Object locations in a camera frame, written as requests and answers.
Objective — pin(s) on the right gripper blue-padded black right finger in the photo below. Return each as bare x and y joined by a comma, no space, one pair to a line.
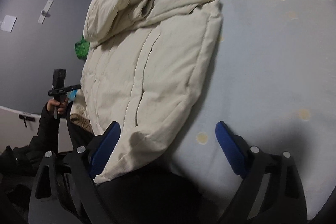
271,190

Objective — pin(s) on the green plastic bag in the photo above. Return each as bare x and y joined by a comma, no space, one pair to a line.
82,48

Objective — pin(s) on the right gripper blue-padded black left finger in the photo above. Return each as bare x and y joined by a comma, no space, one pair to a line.
64,190

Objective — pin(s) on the white wall paper sheet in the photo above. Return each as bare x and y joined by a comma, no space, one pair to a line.
8,23

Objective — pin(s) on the light blue bed sheet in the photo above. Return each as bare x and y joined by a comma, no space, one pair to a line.
272,80

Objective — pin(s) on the white wall hook strip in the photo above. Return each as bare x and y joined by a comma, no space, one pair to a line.
45,11

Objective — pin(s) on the cream puffer jacket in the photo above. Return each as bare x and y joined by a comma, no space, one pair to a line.
145,69

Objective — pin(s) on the person's left hand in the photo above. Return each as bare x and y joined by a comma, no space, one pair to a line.
60,107

